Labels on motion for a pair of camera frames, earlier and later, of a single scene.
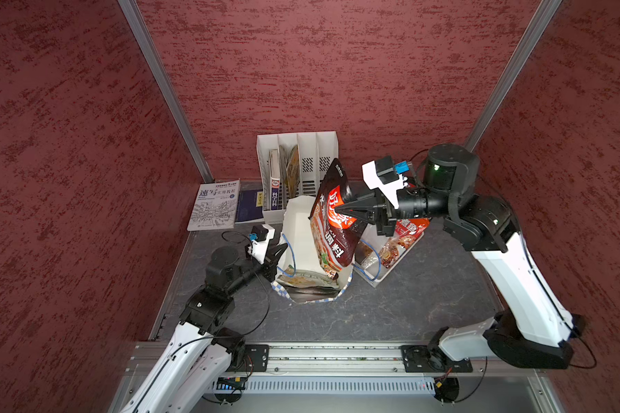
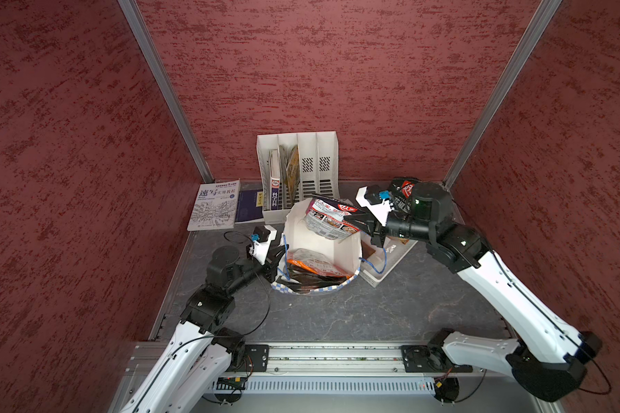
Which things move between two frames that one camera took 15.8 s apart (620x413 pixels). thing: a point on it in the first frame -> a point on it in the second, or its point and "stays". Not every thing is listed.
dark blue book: x=250 y=206 stays
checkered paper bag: x=301 y=274 -> x=345 y=251
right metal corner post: x=512 y=73 stays
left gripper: x=269 y=267 stays
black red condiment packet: x=307 y=284 -> x=325 y=217
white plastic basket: x=367 y=262 stays
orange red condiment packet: x=406 y=231 -> x=317 y=262
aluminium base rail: x=372 y=360 stays
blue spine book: x=275 y=178 stays
